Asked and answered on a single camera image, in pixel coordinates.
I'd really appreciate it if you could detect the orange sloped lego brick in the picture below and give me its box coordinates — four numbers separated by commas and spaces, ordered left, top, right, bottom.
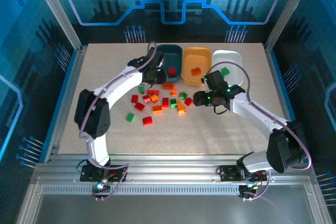
176, 99, 187, 115

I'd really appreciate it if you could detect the teal plastic container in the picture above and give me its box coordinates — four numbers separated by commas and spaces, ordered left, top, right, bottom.
154, 44, 184, 83

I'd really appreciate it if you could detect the orange plastic container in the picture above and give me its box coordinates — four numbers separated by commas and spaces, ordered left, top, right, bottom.
181, 47, 213, 87

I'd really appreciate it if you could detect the white plastic container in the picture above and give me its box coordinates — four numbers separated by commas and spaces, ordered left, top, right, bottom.
212, 50, 244, 87

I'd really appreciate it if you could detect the small circuit board with LED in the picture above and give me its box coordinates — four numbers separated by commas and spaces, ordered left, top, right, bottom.
92, 181, 111, 193
239, 184, 259, 195

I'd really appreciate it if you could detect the grey metal panel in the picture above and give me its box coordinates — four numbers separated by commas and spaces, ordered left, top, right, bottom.
15, 184, 331, 224

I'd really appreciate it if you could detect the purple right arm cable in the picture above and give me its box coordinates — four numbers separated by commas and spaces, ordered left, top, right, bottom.
206, 62, 313, 202

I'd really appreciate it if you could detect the aluminium side rail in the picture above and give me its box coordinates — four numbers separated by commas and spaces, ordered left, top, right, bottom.
264, 44, 310, 164
39, 45, 89, 163

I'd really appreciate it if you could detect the aluminium mounting rail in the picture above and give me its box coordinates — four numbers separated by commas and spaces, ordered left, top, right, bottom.
31, 153, 320, 187

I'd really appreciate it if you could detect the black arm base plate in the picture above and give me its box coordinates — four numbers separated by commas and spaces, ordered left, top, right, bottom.
216, 164, 268, 183
80, 164, 128, 183

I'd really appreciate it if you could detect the slotted metal cable duct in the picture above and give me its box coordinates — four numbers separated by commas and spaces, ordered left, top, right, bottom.
41, 185, 241, 196

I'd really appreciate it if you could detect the aluminium frame post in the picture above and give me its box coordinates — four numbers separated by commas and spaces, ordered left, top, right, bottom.
28, 0, 86, 53
264, 0, 318, 53

